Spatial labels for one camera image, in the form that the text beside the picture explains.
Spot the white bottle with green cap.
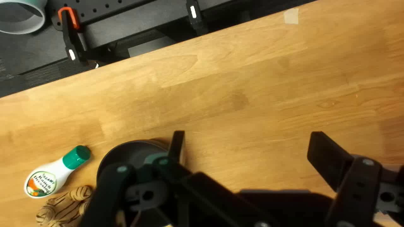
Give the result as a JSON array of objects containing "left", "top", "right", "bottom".
[{"left": 23, "top": 144, "right": 92, "bottom": 200}]

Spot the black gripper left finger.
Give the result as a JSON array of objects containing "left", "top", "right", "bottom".
[{"left": 80, "top": 130, "right": 270, "bottom": 227}]

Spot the black clamp with white tab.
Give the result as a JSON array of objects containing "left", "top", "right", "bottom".
[{"left": 184, "top": 0, "right": 211, "bottom": 36}]

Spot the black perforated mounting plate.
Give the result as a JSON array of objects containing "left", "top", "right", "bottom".
[{"left": 49, "top": 0, "right": 162, "bottom": 27}]

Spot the black clamp with orange handle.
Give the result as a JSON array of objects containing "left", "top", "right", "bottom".
[{"left": 56, "top": 6, "right": 104, "bottom": 66}]

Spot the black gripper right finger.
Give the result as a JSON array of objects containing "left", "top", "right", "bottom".
[{"left": 306, "top": 130, "right": 404, "bottom": 227}]

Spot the clear tape piece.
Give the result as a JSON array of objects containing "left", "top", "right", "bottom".
[{"left": 283, "top": 8, "right": 301, "bottom": 26}]

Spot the pale teal round container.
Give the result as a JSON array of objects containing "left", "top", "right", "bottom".
[{"left": 0, "top": 0, "right": 47, "bottom": 37}]

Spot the striped tiger plush toy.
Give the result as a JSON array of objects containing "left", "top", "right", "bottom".
[{"left": 35, "top": 186, "right": 95, "bottom": 227}]

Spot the black bowl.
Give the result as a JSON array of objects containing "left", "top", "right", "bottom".
[{"left": 96, "top": 138, "right": 174, "bottom": 192}]

